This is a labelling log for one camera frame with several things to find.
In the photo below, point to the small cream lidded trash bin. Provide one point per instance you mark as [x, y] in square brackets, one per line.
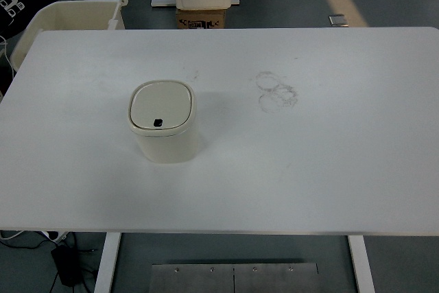
[164, 149]

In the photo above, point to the brown cardboard box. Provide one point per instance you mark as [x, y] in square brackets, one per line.
[200, 15]

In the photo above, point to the grey table foot bar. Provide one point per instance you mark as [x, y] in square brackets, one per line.
[163, 2]

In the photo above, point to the grey metal plate with screws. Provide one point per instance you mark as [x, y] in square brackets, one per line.
[205, 281]

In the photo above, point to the small grey metal floor plate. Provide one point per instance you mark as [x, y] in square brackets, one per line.
[339, 21]

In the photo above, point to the white table leg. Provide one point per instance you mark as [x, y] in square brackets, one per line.
[106, 265]
[361, 265]

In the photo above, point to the large cream plastic crate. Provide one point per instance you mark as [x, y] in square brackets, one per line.
[79, 15]

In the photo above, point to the black power adapter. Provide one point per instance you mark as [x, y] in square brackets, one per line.
[67, 265]

